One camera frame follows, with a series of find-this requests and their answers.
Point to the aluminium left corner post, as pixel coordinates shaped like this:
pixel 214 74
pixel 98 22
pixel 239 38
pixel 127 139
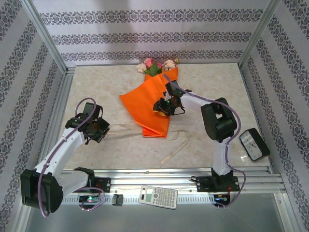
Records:
pixel 45 36

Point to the grey scientific calculator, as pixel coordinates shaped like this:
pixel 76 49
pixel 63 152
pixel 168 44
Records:
pixel 164 197

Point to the aluminium right corner post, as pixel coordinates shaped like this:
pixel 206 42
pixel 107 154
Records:
pixel 257 36

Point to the aluminium front rail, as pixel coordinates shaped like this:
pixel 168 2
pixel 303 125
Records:
pixel 135 180

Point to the black clipper comb guard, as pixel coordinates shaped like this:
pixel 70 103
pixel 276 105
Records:
pixel 117 199

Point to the circuit board with green light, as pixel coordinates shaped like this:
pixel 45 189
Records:
pixel 89 199

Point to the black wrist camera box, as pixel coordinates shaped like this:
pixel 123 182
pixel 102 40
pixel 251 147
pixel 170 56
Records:
pixel 90 110
pixel 175 89

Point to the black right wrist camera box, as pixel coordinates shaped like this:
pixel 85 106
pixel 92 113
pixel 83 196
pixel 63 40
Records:
pixel 175 89

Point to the aluminium left side rail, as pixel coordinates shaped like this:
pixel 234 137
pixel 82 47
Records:
pixel 51 135

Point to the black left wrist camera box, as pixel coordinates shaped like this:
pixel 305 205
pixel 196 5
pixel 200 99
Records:
pixel 90 110

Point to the aluminium corner post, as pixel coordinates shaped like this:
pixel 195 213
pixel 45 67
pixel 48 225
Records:
pixel 45 36
pixel 257 36

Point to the peach fake rose with bud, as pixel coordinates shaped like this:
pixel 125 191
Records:
pixel 169 64

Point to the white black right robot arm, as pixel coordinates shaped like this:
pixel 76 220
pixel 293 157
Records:
pixel 222 157

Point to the black alarm clock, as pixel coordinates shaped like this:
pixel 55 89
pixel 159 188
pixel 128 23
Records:
pixel 251 145

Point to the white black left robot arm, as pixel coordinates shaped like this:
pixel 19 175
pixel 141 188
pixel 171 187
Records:
pixel 62 151

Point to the orange wrapping paper sheet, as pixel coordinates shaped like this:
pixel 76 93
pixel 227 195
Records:
pixel 144 101

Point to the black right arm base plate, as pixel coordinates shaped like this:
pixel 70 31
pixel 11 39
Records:
pixel 204 183

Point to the pink fake flower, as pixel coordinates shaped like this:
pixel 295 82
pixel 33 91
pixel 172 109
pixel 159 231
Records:
pixel 148 62

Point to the dark pink fake rose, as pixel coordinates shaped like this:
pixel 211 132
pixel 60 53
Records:
pixel 159 64

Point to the aluminium rail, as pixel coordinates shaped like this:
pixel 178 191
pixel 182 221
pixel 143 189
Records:
pixel 135 180
pixel 51 135
pixel 249 94

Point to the aluminium right side rail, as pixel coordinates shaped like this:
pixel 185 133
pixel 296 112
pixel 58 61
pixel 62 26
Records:
pixel 249 94

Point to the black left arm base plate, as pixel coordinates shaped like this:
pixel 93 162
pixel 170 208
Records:
pixel 103 184

